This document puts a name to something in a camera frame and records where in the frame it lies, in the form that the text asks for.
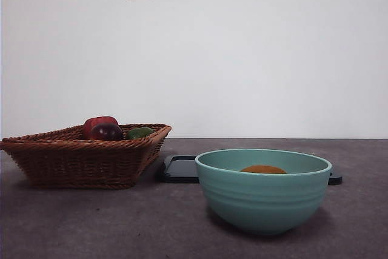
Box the yellow-brown kiwi fruit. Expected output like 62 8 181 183
239 164 287 175

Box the teal ceramic bowl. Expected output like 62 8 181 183
195 149 333 236

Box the dark rectangular tray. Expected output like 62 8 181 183
155 155 343 186

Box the green avocado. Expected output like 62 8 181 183
125 127 155 141

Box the dark purple round fruit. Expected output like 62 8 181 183
90 123 124 141

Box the red apple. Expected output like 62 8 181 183
83 116 119 140

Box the brown wicker basket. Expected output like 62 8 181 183
0 123 172 190

